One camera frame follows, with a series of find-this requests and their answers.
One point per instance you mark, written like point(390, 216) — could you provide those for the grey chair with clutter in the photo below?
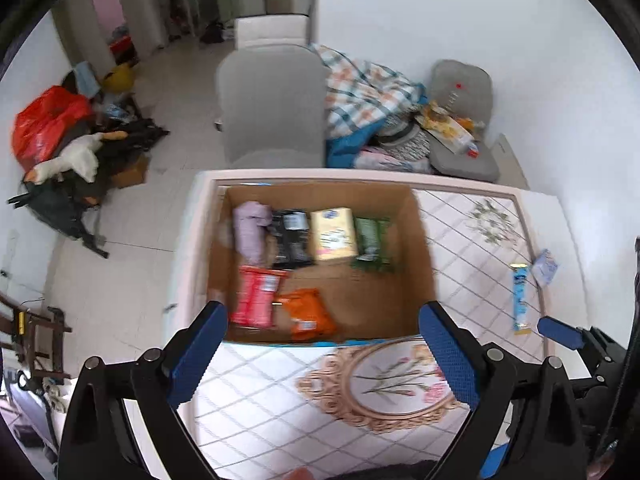
point(466, 91)

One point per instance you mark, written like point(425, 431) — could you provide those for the striped black hat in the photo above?
point(403, 138)

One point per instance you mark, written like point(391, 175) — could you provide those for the orange snack packet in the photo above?
point(309, 317)

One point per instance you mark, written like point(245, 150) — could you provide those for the black snack packet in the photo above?
point(290, 230)

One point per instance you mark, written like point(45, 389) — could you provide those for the black stroller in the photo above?
point(62, 201)

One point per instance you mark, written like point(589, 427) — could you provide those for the yellow tissue pack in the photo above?
point(333, 236)

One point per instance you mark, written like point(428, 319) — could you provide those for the red plastic bag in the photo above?
point(40, 127)

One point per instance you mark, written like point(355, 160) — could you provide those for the yellow snack bag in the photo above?
point(436, 121)

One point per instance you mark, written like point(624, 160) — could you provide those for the red snack packet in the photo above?
point(258, 287)

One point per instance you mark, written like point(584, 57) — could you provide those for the dark wooden chair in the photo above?
point(22, 327)

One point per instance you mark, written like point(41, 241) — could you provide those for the small cardboard box on floor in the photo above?
point(133, 174)

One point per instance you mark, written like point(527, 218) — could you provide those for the blue duvet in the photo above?
point(350, 145)

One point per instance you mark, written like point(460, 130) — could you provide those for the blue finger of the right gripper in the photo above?
point(567, 336)

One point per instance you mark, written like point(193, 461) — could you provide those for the white goose plush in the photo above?
point(79, 156)

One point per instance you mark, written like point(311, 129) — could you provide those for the lavender tissue pack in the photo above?
point(544, 268)

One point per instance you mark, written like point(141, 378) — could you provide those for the pink floral cloth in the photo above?
point(379, 159)

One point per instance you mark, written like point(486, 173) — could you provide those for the blue tube packet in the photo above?
point(520, 309)

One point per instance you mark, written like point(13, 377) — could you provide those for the purple socks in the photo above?
point(251, 220)

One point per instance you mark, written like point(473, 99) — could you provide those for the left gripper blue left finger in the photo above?
point(98, 441)

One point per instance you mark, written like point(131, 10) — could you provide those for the white chair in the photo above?
point(271, 30)

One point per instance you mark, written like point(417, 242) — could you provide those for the green wipes packet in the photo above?
point(373, 253)

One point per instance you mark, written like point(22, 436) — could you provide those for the grey chair near table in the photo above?
point(272, 112)

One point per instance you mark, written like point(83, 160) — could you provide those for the plaid blanket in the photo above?
point(360, 93)

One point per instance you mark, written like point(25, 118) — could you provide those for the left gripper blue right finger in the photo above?
point(482, 376)

